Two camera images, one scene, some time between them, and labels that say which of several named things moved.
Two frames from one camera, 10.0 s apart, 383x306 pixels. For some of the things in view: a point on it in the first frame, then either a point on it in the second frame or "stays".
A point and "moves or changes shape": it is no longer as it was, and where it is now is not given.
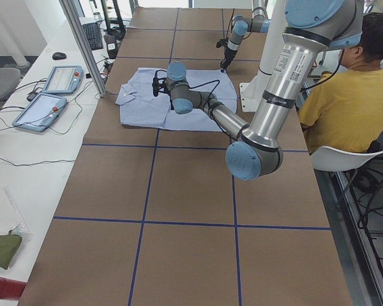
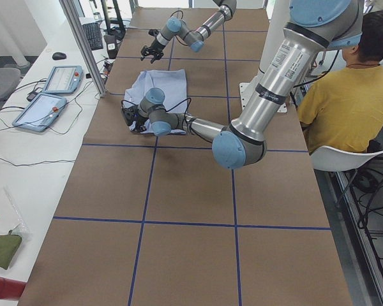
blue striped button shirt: [140, 107] moves or changes shape
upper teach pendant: [64, 80] stays
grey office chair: [1, 82] stays
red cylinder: [2, 288] stays
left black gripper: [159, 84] -> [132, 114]
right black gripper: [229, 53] -> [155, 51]
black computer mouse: [59, 55] stays
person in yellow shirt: [345, 106] stays
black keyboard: [93, 33] stays
